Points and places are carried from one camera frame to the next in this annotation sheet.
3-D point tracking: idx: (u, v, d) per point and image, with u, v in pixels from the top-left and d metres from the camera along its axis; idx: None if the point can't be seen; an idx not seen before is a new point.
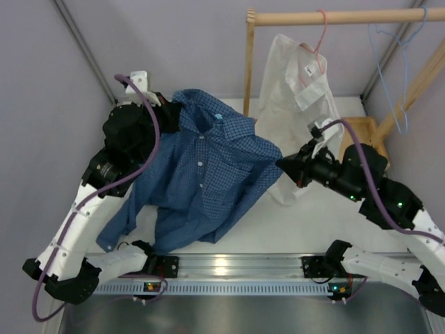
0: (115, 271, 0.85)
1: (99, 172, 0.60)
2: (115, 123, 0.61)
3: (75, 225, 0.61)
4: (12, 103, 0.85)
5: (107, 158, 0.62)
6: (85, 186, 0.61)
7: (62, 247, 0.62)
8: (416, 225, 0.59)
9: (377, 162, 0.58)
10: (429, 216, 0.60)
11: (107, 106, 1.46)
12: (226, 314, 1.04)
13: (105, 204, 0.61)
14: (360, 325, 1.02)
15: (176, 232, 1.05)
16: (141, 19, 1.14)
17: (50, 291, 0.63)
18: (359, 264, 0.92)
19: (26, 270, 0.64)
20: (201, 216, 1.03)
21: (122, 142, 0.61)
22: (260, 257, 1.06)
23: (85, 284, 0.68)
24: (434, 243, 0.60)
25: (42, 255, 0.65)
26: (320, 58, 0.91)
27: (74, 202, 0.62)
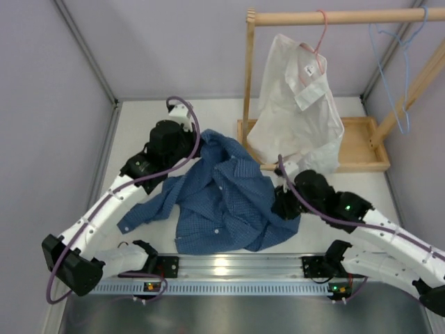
0: (117, 267, 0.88)
1: (138, 168, 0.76)
2: (161, 130, 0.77)
3: (108, 206, 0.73)
4: (12, 103, 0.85)
5: (145, 159, 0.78)
6: (122, 177, 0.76)
7: (91, 223, 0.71)
8: (366, 220, 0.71)
9: (315, 178, 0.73)
10: (379, 213, 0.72)
11: (107, 106, 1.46)
12: (227, 314, 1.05)
13: (136, 193, 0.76)
14: (361, 325, 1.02)
15: (204, 243, 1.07)
16: (141, 19, 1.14)
17: (69, 265, 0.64)
18: (359, 264, 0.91)
19: (46, 245, 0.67)
20: (229, 233, 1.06)
21: (162, 147, 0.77)
22: (260, 257, 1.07)
23: (91, 273, 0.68)
24: (389, 234, 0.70)
25: (64, 232, 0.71)
26: (320, 58, 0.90)
27: (110, 188, 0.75)
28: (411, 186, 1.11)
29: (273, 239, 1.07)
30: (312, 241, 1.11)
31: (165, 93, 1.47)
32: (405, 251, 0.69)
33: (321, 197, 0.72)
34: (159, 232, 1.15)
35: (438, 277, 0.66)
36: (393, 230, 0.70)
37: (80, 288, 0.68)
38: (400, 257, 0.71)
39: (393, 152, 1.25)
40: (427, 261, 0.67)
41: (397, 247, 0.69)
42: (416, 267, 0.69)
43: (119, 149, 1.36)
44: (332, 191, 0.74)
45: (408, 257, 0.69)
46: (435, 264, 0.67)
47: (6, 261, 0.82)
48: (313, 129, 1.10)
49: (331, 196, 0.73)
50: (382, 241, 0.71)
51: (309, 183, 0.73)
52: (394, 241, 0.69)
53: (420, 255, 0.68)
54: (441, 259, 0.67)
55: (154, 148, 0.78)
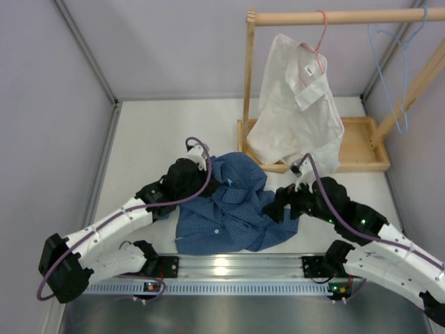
0: (110, 272, 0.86)
1: (151, 195, 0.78)
2: (179, 167, 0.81)
3: (118, 221, 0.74)
4: (12, 102, 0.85)
5: (160, 189, 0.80)
6: (136, 199, 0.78)
7: (98, 233, 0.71)
8: (381, 235, 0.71)
9: (336, 190, 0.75)
10: (395, 230, 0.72)
11: (107, 106, 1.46)
12: (227, 314, 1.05)
13: (145, 217, 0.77)
14: (360, 325, 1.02)
15: (206, 245, 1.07)
16: (141, 19, 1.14)
17: (65, 268, 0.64)
18: (366, 268, 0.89)
19: (50, 243, 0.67)
20: (230, 236, 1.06)
21: (177, 180, 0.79)
22: (260, 257, 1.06)
23: (81, 281, 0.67)
24: (404, 250, 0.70)
25: (71, 234, 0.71)
26: (320, 58, 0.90)
27: (122, 207, 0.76)
28: (411, 186, 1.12)
29: (273, 239, 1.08)
30: (312, 241, 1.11)
31: (165, 93, 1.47)
32: (419, 269, 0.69)
33: (338, 209, 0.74)
34: (159, 232, 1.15)
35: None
36: (409, 247, 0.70)
37: (62, 295, 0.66)
38: (412, 273, 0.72)
39: (392, 152, 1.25)
40: (440, 279, 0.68)
41: (412, 264, 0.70)
42: (429, 283, 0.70)
43: (119, 149, 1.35)
44: (349, 202, 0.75)
45: (422, 275, 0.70)
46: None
47: (5, 261, 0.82)
48: (313, 129, 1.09)
49: (348, 207, 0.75)
50: (397, 257, 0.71)
51: (330, 193, 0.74)
52: (408, 258, 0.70)
53: (432, 273, 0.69)
54: None
55: (170, 182, 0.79)
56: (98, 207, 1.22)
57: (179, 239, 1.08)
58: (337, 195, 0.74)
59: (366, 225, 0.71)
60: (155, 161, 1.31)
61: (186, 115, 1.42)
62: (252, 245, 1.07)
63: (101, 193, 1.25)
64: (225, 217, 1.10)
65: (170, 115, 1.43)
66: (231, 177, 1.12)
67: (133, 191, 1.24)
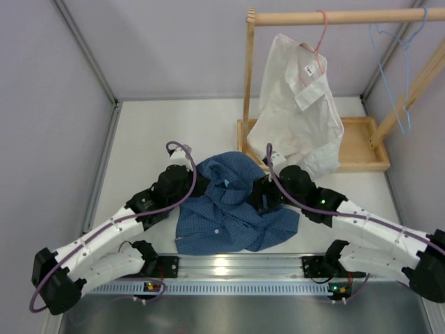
0: (105, 278, 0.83)
1: (142, 204, 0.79)
2: (168, 175, 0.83)
3: (106, 234, 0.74)
4: (12, 102, 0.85)
5: (149, 197, 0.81)
6: (126, 209, 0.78)
7: (86, 246, 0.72)
8: (339, 209, 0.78)
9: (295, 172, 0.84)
10: (354, 204, 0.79)
11: (107, 106, 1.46)
12: (227, 314, 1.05)
13: (135, 227, 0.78)
14: (360, 326, 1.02)
15: (206, 245, 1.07)
16: (141, 19, 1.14)
17: (55, 282, 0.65)
18: (355, 260, 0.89)
19: (40, 257, 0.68)
20: (229, 237, 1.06)
21: (167, 188, 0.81)
22: (259, 257, 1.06)
23: (71, 294, 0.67)
24: (362, 219, 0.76)
25: (59, 248, 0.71)
26: (320, 58, 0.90)
27: (112, 217, 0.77)
28: (411, 186, 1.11)
29: (273, 239, 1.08)
30: (312, 241, 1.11)
31: (165, 93, 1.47)
32: (377, 234, 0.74)
33: (304, 193, 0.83)
34: (159, 232, 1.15)
35: (411, 255, 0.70)
36: (366, 216, 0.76)
37: (53, 309, 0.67)
38: (377, 242, 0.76)
39: (392, 152, 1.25)
40: (399, 241, 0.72)
41: (370, 231, 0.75)
42: (393, 248, 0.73)
43: (119, 149, 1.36)
44: (313, 186, 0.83)
45: (382, 240, 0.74)
46: (407, 243, 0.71)
47: (6, 262, 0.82)
48: (313, 128, 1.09)
49: (311, 191, 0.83)
50: (357, 227, 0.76)
51: (293, 179, 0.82)
52: (366, 225, 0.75)
53: (391, 236, 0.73)
54: (414, 238, 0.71)
55: (161, 188, 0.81)
56: (97, 207, 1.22)
57: (179, 239, 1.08)
58: (300, 180, 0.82)
59: (325, 204, 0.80)
60: (155, 161, 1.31)
61: (186, 115, 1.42)
62: (252, 245, 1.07)
63: (101, 193, 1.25)
64: (225, 218, 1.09)
65: (170, 115, 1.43)
66: (228, 177, 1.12)
67: (133, 191, 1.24)
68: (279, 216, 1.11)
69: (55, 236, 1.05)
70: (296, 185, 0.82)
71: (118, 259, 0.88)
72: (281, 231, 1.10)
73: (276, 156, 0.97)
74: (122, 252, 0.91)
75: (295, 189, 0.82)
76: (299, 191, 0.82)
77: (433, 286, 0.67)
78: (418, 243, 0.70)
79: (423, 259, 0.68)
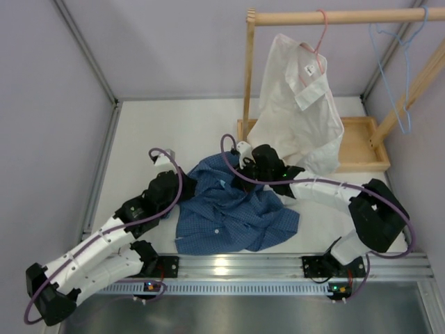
0: (101, 284, 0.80)
1: (131, 213, 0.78)
2: (158, 182, 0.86)
3: (95, 246, 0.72)
4: (12, 102, 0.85)
5: (139, 205, 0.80)
6: (115, 218, 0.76)
7: (74, 260, 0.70)
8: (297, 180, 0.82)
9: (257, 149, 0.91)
10: (310, 172, 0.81)
11: (107, 106, 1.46)
12: (226, 314, 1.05)
13: (125, 238, 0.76)
14: (359, 325, 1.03)
15: (205, 245, 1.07)
16: (141, 20, 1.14)
17: (45, 297, 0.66)
18: (339, 248, 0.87)
19: (30, 273, 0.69)
20: (229, 237, 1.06)
21: (157, 195, 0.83)
22: (260, 257, 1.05)
23: (63, 307, 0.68)
24: (309, 180, 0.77)
25: (49, 263, 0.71)
26: (320, 58, 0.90)
27: (100, 229, 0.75)
28: (411, 186, 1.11)
29: (273, 239, 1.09)
30: (312, 241, 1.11)
31: (165, 93, 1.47)
32: (322, 192, 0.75)
33: (270, 168, 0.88)
34: (159, 232, 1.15)
35: (345, 200, 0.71)
36: (313, 178, 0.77)
37: (49, 320, 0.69)
38: (326, 200, 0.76)
39: (392, 152, 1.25)
40: (338, 192, 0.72)
41: (317, 190, 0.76)
42: (337, 202, 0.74)
43: (119, 149, 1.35)
44: (280, 164, 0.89)
45: (327, 196, 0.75)
46: (345, 193, 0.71)
47: (5, 263, 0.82)
48: (313, 129, 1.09)
49: (279, 168, 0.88)
50: (307, 190, 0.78)
51: (261, 154, 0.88)
52: (315, 186, 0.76)
53: (332, 189, 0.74)
54: (350, 186, 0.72)
55: (151, 196, 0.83)
56: (97, 208, 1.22)
57: (179, 239, 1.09)
58: (267, 155, 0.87)
59: (288, 177, 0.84)
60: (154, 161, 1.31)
61: (186, 114, 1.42)
62: (252, 245, 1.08)
63: (101, 193, 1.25)
64: (224, 217, 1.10)
65: (170, 115, 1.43)
66: (223, 178, 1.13)
67: (133, 191, 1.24)
68: (279, 216, 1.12)
69: (55, 235, 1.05)
70: (265, 158, 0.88)
71: (115, 264, 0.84)
72: (281, 231, 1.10)
73: (241, 145, 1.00)
74: (119, 256, 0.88)
75: (263, 163, 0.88)
76: (268, 166, 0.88)
77: (370, 231, 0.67)
78: (354, 191, 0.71)
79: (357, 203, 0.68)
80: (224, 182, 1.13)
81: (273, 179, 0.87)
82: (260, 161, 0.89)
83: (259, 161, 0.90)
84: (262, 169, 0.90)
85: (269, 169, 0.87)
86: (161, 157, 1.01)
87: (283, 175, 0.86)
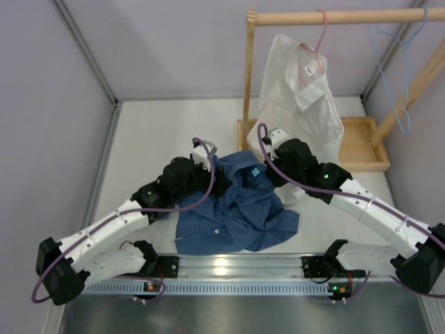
0: (107, 273, 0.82)
1: (148, 197, 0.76)
2: (173, 169, 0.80)
3: (111, 225, 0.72)
4: (12, 102, 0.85)
5: (156, 191, 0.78)
6: (132, 201, 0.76)
7: (90, 238, 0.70)
8: (342, 187, 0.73)
9: (294, 145, 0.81)
10: (358, 186, 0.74)
11: (107, 106, 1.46)
12: (227, 314, 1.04)
13: (140, 220, 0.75)
14: (360, 325, 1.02)
15: (204, 245, 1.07)
16: (141, 20, 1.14)
17: (58, 272, 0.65)
18: (350, 255, 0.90)
19: (44, 248, 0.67)
20: (229, 237, 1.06)
21: (174, 181, 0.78)
22: (260, 257, 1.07)
23: (72, 286, 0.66)
24: (366, 202, 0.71)
25: (65, 239, 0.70)
26: (320, 58, 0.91)
27: (117, 209, 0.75)
28: (411, 187, 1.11)
29: (273, 240, 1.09)
30: (312, 241, 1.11)
31: (164, 93, 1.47)
32: (379, 220, 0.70)
33: (302, 166, 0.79)
34: (159, 232, 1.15)
35: (410, 245, 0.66)
36: (370, 198, 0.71)
37: (58, 299, 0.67)
38: (376, 227, 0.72)
39: (392, 152, 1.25)
40: (400, 229, 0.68)
41: (373, 214, 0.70)
42: (391, 236, 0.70)
43: (119, 149, 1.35)
44: (313, 162, 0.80)
45: (383, 226, 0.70)
46: (409, 233, 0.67)
47: (5, 263, 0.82)
48: (313, 129, 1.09)
49: (311, 166, 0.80)
50: (359, 209, 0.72)
51: (292, 151, 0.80)
52: (368, 209, 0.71)
53: (393, 223, 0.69)
54: (416, 228, 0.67)
55: (166, 182, 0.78)
56: (97, 207, 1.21)
57: (179, 239, 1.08)
58: (298, 152, 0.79)
59: (329, 181, 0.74)
60: (155, 161, 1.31)
61: (186, 114, 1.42)
62: (251, 245, 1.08)
63: (101, 193, 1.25)
64: (225, 217, 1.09)
65: (170, 115, 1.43)
66: (259, 167, 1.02)
67: (133, 191, 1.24)
68: (281, 218, 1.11)
69: (55, 235, 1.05)
70: (295, 156, 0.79)
71: (119, 257, 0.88)
72: (282, 232, 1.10)
73: (276, 133, 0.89)
74: (124, 250, 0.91)
75: (295, 161, 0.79)
76: (300, 163, 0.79)
77: (423, 278, 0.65)
78: (420, 234, 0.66)
79: (422, 251, 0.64)
80: (257, 172, 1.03)
81: (306, 180, 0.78)
82: (291, 158, 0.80)
83: (288, 157, 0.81)
84: (293, 166, 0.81)
85: (300, 167, 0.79)
86: (201, 147, 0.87)
87: (317, 176, 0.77)
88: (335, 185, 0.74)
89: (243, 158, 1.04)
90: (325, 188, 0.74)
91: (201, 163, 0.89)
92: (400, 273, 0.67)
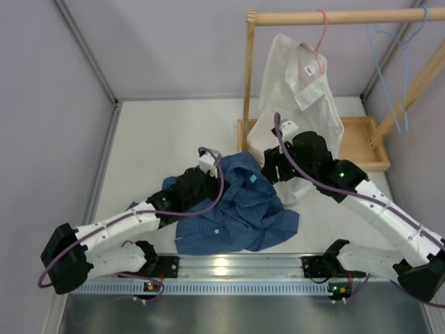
0: (108, 270, 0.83)
1: (162, 203, 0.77)
2: (188, 178, 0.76)
3: (126, 223, 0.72)
4: (12, 102, 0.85)
5: (167, 197, 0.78)
6: (147, 203, 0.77)
7: (106, 230, 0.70)
8: (359, 189, 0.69)
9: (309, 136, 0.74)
10: (373, 186, 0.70)
11: (106, 106, 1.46)
12: (227, 314, 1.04)
13: (153, 223, 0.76)
14: (361, 325, 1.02)
15: (203, 245, 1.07)
16: (142, 21, 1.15)
17: (71, 257, 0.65)
18: (350, 257, 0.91)
19: (60, 232, 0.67)
20: (229, 237, 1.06)
21: (183, 192, 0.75)
22: (260, 257, 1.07)
23: (76, 276, 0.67)
24: (381, 207, 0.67)
25: (81, 226, 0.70)
26: (320, 58, 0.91)
27: (133, 208, 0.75)
28: (411, 187, 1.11)
29: (273, 239, 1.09)
30: (311, 241, 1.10)
31: (164, 93, 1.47)
32: (392, 226, 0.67)
33: (317, 161, 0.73)
34: (159, 232, 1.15)
35: (421, 255, 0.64)
36: (385, 203, 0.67)
37: (60, 287, 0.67)
38: (386, 232, 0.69)
39: (392, 152, 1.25)
40: (414, 239, 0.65)
41: (387, 220, 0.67)
42: (401, 243, 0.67)
43: (119, 149, 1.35)
44: (328, 157, 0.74)
45: (395, 232, 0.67)
46: (421, 243, 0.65)
47: (5, 263, 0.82)
48: (313, 129, 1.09)
49: (327, 161, 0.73)
50: (373, 214, 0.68)
51: (307, 143, 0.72)
52: (383, 214, 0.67)
53: (407, 231, 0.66)
54: (430, 239, 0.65)
55: (178, 191, 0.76)
56: (97, 208, 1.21)
57: (179, 239, 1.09)
58: (313, 145, 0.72)
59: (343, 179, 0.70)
60: (155, 161, 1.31)
61: (186, 114, 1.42)
62: (251, 245, 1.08)
63: (101, 193, 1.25)
64: (225, 217, 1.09)
65: (169, 115, 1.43)
66: (256, 172, 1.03)
67: (133, 190, 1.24)
68: (282, 218, 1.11)
69: None
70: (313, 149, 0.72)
71: (123, 254, 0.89)
72: (281, 232, 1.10)
73: (286, 125, 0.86)
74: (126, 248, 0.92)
75: (309, 156, 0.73)
76: (315, 158, 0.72)
77: (424, 286, 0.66)
78: (432, 245, 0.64)
79: (433, 263, 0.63)
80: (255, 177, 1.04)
81: (318, 177, 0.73)
82: (304, 152, 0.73)
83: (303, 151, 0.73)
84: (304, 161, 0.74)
85: (316, 163, 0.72)
86: (207, 154, 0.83)
87: (332, 173, 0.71)
88: (352, 186, 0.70)
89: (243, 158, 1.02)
90: (339, 186, 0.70)
91: (208, 171, 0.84)
92: (403, 281, 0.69)
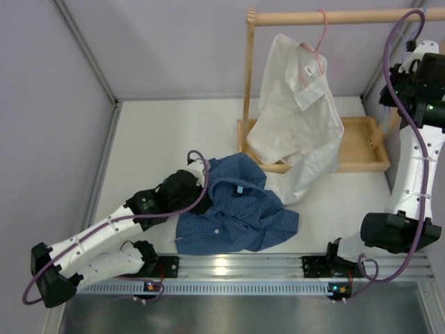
0: (102, 276, 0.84)
1: (142, 204, 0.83)
2: (177, 179, 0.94)
3: (101, 233, 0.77)
4: (12, 101, 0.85)
5: (151, 197, 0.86)
6: (125, 209, 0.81)
7: (81, 245, 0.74)
8: (423, 129, 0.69)
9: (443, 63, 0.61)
10: (438, 142, 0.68)
11: (107, 106, 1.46)
12: (226, 314, 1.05)
13: (133, 228, 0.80)
14: (360, 325, 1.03)
15: (204, 247, 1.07)
16: (142, 20, 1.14)
17: (46, 279, 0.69)
18: (345, 244, 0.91)
19: (35, 253, 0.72)
20: (231, 238, 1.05)
21: (173, 191, 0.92)
22: (260, 257, 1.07)
23: (60, 292, 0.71)
24: (420, 155, 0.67)
25: (55, 245, 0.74)
26: (320, 58, 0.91)
27: (110, 217, 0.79)
28: None
29: (273, 239, 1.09)
30: (311, 241, 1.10)
31: (164, 92, 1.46)
32: (409, 172, 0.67)
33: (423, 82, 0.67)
34: (159, 232, 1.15)
35: (397, 205, 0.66)
36: (427, 155, 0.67)
37: (49, 301, 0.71)
38: (399, 176, 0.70)
39: (393, 151, 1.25)
40: (409, 193, 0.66)
41: (411, 164, 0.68)
42: (398, 192, 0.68)
43: (119, 149, 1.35)
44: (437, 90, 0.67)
45: (404, 179, 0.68)
46: (409, 201, 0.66)
47: (4, 264, 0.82)
48: (313, 128, 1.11)
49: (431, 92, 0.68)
50: (409, 152, 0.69)
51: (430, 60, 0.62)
52: (414, 159, 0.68)
53: (412, 186, 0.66)
54: (419, 207, 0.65)
55: (166, 192, 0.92)
56: (97, 208, 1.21)
57: (179, 239, 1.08)
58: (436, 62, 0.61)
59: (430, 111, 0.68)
60: (154, 161, 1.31)
61: (185, 114, 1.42)
62: (252, 245, 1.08)
63: (101, 193, 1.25)
64: (224, 220, 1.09)
65: (168, 115, 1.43)
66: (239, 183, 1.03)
67: (133, 191, 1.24)
68: (281, 218, 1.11)
69: (55, 235, 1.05)
70: (431, 66, 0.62)
71: (118, 258, 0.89)
72: (281, 232, 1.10)
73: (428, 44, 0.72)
74: (122, 251, 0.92)
75: (418, 76, 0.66)
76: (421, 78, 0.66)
77: (369, 228, 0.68)
78: (413, 211, 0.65)
79: (397, 219, 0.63)
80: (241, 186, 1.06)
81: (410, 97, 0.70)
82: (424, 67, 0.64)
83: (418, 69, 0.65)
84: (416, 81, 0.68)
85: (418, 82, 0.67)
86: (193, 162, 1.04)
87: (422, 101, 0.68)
88: (422, 122, 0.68)
89: (229, 168, 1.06)
90: (416, 114, 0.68)
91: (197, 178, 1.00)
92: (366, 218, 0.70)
